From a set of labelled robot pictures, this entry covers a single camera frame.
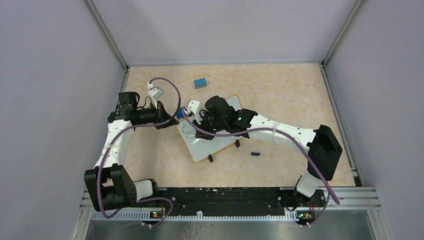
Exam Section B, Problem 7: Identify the white cable duct strip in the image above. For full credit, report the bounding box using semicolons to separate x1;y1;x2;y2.
110;210;299;222

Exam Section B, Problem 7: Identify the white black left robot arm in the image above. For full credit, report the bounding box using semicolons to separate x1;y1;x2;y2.
84;92;179;212

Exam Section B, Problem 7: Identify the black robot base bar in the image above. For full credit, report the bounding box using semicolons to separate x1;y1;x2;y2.
129;176;327;220

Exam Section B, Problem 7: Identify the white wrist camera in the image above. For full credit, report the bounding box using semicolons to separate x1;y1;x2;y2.
147;83;164;109
182;100;202;124

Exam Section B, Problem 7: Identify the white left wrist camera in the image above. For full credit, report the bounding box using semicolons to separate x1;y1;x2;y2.
147;83;164;109

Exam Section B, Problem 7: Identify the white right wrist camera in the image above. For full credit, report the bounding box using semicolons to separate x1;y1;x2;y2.
182;100;202;124

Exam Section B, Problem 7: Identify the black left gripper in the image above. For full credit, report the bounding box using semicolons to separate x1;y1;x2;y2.
136;100;179;130

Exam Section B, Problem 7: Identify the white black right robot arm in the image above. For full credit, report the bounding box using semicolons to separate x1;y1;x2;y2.
182;95;343;206

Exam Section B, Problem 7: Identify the blue lego brick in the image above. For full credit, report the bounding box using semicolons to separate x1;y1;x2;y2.
193;78;208;89

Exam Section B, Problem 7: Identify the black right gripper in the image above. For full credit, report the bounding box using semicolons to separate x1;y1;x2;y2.
192;111;227;141

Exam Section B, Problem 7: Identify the yellow-framed whiteboard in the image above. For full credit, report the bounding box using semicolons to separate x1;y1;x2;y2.
176;94;242;163

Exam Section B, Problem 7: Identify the black right board foot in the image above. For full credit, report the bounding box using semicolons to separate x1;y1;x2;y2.
234;140;241;148

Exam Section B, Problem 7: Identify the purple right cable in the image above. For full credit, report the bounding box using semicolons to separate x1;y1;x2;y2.
180;107;341;228

